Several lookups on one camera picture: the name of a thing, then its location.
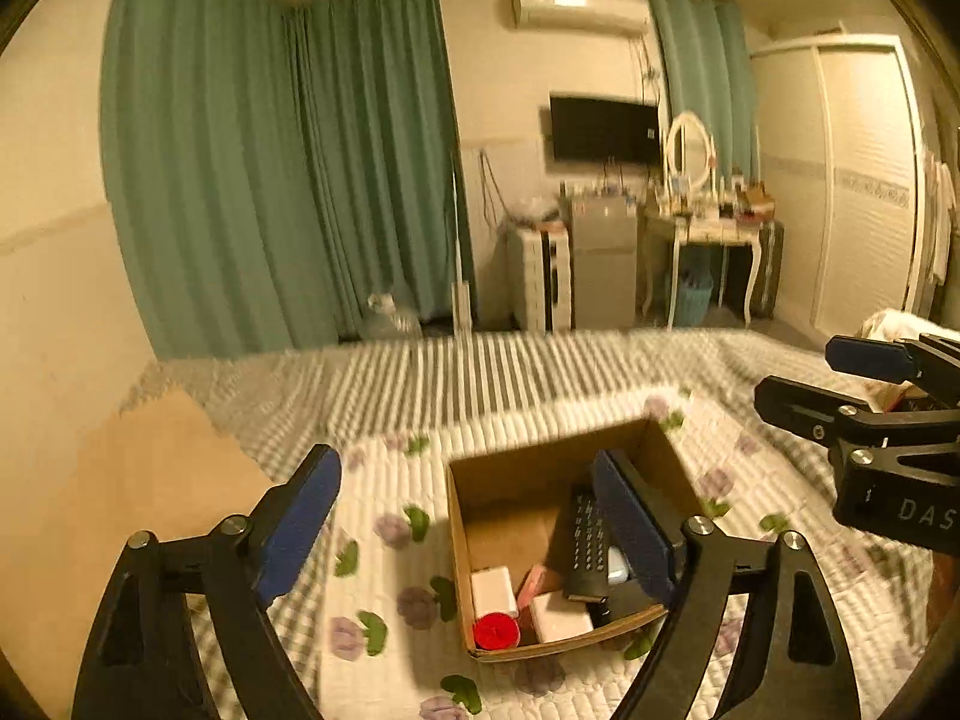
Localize black remote control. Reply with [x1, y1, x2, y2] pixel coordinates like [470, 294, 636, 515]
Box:
[565, 486, 608, 603]

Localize white power bank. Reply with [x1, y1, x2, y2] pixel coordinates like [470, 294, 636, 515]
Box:
[529, 590, 594, 644]

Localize red patterned wallet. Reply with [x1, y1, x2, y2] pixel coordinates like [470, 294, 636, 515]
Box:
[516, 564, 565, 611]

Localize white bottle red cap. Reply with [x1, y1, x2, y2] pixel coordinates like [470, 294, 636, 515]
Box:
[472, 611, 523, 652]

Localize white square charger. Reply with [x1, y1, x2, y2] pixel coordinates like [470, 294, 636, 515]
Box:
[470, 566, 519, 619]

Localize white puffy jacket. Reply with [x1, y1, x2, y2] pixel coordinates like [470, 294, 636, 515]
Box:
[856, 309, 960, 343]

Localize hanging white towel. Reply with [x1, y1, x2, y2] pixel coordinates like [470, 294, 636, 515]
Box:
[924, 151, 957, 286]

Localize tan pillow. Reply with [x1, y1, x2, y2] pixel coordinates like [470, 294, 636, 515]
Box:
[2, 390, 270, 718]

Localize white vanity table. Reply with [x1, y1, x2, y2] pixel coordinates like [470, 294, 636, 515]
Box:
[640, 211, 763, 328]

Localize white louvered wardrobe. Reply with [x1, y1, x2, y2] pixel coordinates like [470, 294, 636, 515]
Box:
[752, 34, 926, 338]

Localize white floral quilted mat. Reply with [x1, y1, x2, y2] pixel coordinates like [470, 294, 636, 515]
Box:
[317, 387, 932, 718]

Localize silver mini fridge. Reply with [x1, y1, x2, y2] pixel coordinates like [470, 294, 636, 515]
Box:
[565, 195, 638, 330]

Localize white oval vanity mirror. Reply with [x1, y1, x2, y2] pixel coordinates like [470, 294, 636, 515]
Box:
[664, 110, 716, 197]

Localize grey checkered bed sheet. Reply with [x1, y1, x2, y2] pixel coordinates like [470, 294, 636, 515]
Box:
[118, 325, 939, 720]

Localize white suitcase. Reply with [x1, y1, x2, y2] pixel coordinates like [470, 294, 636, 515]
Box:
[506, 227, 573, 335]

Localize brown cardboard box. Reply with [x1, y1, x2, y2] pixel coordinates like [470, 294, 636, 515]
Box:
[446, 419, 701, 665]

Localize green curtain right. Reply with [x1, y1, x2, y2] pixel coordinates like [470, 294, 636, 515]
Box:
[647, 0, 760, 179]

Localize green curtain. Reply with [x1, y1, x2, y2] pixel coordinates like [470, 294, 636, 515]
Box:
[647, 0, 760, 179]
[101, 0, 457, 358]

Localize white mop stick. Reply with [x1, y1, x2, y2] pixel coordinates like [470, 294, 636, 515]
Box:
[451, 151, 473, 337]

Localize clear water jug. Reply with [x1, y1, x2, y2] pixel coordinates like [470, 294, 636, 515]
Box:
[359, 293, 421, 341]

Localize white air conditioner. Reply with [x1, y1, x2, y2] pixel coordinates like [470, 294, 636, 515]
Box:
[511, 0, 649, 36]

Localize green curtain left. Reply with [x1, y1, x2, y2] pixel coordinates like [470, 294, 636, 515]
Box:
[101, 0, 457, 358]

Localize black wall television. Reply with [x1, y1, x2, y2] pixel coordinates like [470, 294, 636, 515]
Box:
[550, 94, 661, 167]

